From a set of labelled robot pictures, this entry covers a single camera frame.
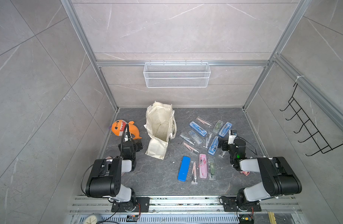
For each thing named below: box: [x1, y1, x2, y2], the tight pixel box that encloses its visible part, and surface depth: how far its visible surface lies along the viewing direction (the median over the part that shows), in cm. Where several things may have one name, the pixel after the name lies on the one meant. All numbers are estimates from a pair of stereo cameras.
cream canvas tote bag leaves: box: [143, 100, 177, 161], surface depth 90 cm
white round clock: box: [84, 215, 98, 224], surface depth 67 cm
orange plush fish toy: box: [111, 119, 143, 140], surface depth 102 cm
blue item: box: [177, 155, 191, 182], surface depth 87 cm
